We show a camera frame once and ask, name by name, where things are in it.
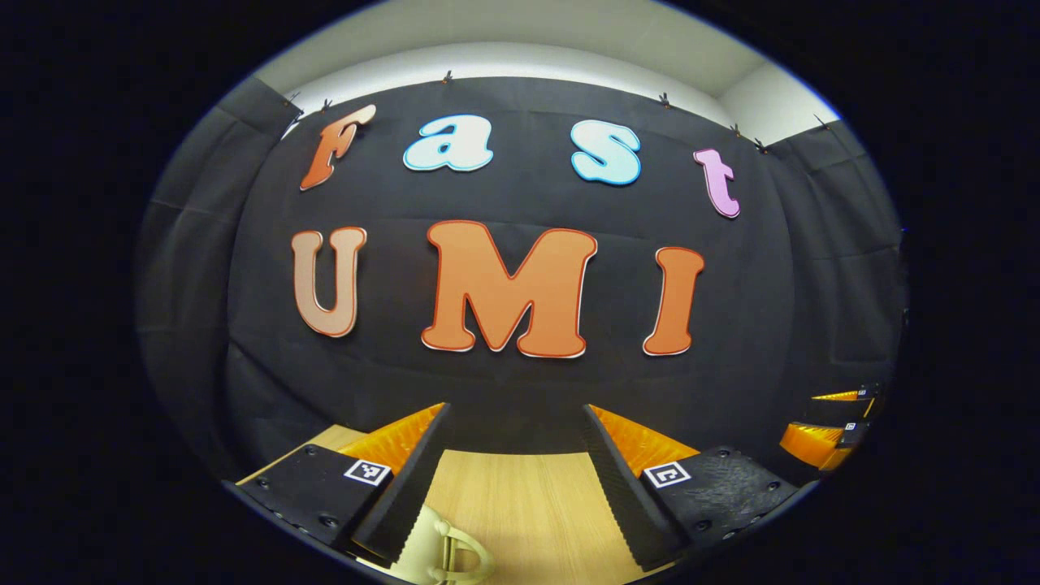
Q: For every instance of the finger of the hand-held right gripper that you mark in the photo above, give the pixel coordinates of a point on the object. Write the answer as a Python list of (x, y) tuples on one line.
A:
[(816, 445), (845, 395)]

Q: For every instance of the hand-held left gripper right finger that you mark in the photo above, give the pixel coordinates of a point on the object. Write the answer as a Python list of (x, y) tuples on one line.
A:
[(617, 496)]

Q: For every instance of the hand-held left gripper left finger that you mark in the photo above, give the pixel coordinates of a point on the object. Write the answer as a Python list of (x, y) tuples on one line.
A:
[(406, 496)]

